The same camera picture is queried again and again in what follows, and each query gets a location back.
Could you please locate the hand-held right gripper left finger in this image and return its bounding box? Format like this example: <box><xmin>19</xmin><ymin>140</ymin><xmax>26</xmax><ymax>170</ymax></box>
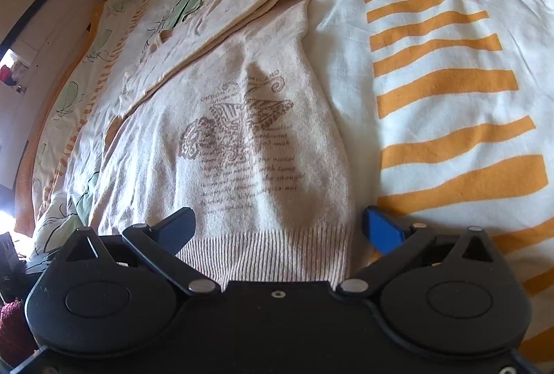
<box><xmin>52</xmin><ymin>207</ymin><xmax>221</xmax><ymax>299</ymax></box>

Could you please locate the person's left forearm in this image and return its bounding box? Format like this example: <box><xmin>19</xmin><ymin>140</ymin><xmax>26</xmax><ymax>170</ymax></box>
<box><xmin>0</xmin><ymin>298</ymin><xmax>39</xmax><ymax>368</ymax></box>

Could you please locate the white leaf print duvet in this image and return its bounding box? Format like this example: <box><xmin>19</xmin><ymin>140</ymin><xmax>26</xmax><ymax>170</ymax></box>
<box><xmin>15</xmin><ymin>0</ymin><xmax>554</xmax><ymax>362</ymax></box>

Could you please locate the beige printed knit sweater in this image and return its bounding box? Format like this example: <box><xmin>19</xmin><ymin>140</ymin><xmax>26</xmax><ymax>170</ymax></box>
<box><xmin>89</xmin><ymin>0</ymin><xmax>358</xmax><ymax>288</ymax></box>

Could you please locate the white wooden bed frame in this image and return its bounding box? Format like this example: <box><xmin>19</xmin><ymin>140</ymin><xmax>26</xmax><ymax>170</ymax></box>
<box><xmin>0</xmin><ymin>0</ymin><xmax>131</xmax><ymax>236</ymax></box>

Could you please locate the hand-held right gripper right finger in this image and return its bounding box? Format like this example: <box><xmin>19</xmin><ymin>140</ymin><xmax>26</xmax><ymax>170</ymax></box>
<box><xmin>335</xmin><ymin>206</ymin><xmax>505</xmax><ymax>299</ymax></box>

